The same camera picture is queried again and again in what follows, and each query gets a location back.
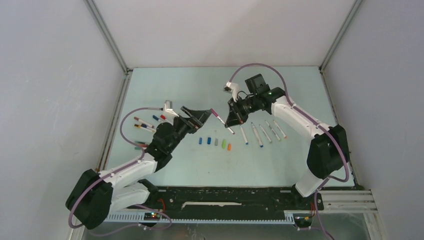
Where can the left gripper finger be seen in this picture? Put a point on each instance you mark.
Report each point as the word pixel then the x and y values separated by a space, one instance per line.
pixel 195 114
pixel 198 123

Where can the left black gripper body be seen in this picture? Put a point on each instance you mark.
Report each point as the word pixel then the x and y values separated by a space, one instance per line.
pixel 182 126

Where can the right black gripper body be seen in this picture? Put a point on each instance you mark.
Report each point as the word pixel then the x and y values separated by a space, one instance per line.
pixel 245 107

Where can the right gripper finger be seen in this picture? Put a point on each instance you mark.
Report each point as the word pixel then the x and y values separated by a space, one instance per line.
pixel 232 120
pixel 233 111

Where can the purple cap marker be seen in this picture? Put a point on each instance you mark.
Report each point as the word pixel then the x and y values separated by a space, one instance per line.
pixel 222 121

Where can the light blue marker body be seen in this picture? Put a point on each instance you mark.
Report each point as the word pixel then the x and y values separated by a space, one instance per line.
pixel 245 139

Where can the orange cap marker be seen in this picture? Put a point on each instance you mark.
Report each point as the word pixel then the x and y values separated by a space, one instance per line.
pixel 280 129

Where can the green cap marker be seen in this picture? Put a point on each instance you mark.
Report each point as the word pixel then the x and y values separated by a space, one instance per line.
pixel 273 131

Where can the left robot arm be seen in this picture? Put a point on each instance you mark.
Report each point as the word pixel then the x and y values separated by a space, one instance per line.
pixel 96 194

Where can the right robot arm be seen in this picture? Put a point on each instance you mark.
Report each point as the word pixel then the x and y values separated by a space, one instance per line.
pixel 328 149

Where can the dark blue cap marker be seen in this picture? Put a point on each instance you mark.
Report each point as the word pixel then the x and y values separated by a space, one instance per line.
pixel 157 119

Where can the green red marker cluster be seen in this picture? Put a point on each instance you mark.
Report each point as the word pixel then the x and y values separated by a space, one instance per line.
pixel 141 145

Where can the yellow black marker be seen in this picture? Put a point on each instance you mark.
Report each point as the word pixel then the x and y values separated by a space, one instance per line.
pixel 145 127

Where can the brown cap marker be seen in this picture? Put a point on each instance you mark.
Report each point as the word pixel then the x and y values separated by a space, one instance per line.
pixel 144 122

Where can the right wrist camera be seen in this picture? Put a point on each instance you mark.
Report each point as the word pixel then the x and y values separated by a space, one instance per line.
pixel 233 89

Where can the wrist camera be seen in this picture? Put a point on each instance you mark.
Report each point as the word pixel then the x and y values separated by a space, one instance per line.
pixel 169 107
pixel 233 89

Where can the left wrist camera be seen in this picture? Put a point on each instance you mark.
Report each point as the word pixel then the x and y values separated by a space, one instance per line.
pixel 169 107

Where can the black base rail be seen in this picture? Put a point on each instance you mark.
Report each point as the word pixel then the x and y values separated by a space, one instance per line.
pixel 231 203

